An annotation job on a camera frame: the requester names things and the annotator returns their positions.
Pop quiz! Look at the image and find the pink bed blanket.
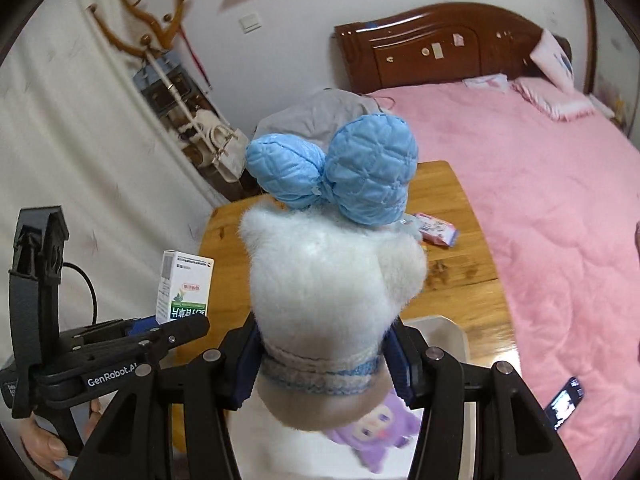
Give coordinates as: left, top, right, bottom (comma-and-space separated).
375, 82, 639, 479

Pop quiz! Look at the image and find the purple plush doll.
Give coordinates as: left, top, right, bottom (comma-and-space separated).
323, 390, 421, 474

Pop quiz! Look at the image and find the white handbag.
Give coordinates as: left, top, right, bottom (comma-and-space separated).
178, 108, 248, 183

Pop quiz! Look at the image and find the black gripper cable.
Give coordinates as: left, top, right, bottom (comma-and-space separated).
62, 261, 99, 326

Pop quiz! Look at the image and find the white plush with blue bow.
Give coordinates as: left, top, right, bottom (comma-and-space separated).
239, 113, 427, 431

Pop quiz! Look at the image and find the pink snack packet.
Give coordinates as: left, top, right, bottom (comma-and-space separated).
414, 212, 459, 248

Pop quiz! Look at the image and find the green white medicine box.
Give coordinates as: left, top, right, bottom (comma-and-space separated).
155, 250, 215, 324

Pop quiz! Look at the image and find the wooden coat rack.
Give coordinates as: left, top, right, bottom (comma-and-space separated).
87, 0, 186, 60

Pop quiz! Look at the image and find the pink pillow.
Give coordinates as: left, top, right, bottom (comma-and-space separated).
529, 29, 575, 94

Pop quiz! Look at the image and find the black smartphone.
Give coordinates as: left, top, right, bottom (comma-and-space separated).
544, 377, 585, 431

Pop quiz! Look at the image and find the grey cloth cover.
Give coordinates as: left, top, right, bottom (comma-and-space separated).
254, 89, 386, 152

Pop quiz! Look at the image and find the white wall switch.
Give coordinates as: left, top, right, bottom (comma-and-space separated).
239, 13, 262, 34

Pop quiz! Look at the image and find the brown wooden headboard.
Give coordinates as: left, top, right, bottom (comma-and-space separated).
334, 2, 544, 94

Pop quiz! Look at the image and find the person's left hand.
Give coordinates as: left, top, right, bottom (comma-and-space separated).
19, 393, 104, 478

